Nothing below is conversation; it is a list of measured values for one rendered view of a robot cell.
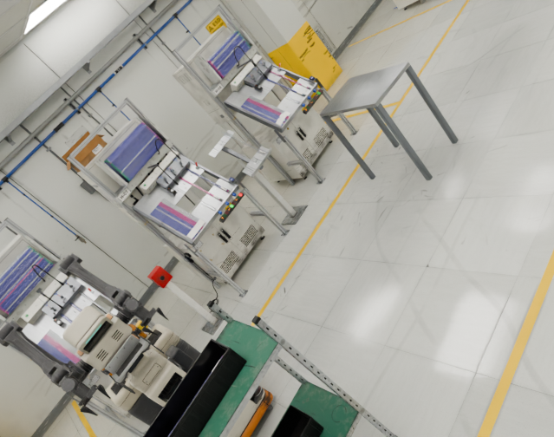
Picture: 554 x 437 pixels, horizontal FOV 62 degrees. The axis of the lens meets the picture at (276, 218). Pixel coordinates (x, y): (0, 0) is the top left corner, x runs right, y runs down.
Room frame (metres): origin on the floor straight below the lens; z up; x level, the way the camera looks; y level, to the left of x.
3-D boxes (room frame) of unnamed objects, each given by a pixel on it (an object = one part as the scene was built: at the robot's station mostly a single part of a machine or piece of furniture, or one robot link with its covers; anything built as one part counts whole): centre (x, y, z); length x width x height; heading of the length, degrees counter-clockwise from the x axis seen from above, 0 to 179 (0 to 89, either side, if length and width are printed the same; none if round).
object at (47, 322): (3.76, 1.86, 0.66); 1.01 x 0.73 x 1.31; 24
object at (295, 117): (4.93, -0.80, 0.65); 1.01 x 0.73 x 1.29; 24
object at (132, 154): (4.42, 0.51, 1.52); 0.51 x 0.13 x 0.27; 114
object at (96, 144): (4.65, 0.73, 1.82); 0.68 x 0.30 x 0.20; 114
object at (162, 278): (3.79, 1.09, 0.39); 0.24 x 0.24 x 0.78; 24
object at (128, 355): (2.30, 1.12, 0.99); 0.28 x 0.16 x 0.22; 114
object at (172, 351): (2.44, 1.12, 0.68); 0.28 x 0.27 x 0.25; 114
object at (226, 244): (4.50, 0.62, 0.31); 0.70 x 0.65 x 0.62; 114
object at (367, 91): (3.41, -1.19, 0.40); 0.70 x 0.45 x 0.80; 17
